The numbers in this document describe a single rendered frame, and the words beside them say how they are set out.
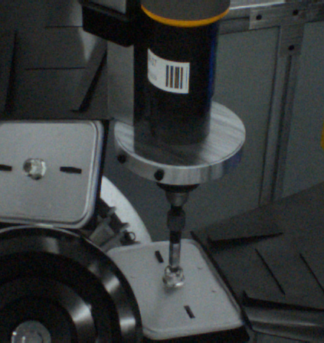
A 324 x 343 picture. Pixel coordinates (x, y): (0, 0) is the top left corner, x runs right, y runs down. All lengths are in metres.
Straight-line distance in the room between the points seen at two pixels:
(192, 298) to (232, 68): 0.85
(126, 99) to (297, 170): 1.07
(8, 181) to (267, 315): 0.18
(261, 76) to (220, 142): 0.92
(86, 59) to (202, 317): 0.16
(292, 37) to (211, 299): 0.87
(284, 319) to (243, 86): 0.88
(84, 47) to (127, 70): 0.07
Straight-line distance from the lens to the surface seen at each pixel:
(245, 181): 1.49
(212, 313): 0.53
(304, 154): 1.51
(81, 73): 0.53
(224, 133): 0.48
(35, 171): 0.53
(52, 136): 0.54
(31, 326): 0.48
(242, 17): 1.33
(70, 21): 0.54
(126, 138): 0.47
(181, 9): 0.42
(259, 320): 0.53
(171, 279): 0.54
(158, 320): 0.52
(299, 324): 0.53
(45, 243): 0.47
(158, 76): 0.45
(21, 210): 0.54
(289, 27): 1.36
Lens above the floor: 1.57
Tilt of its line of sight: 37 degrees down
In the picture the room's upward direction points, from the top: 1 degrees clockwise
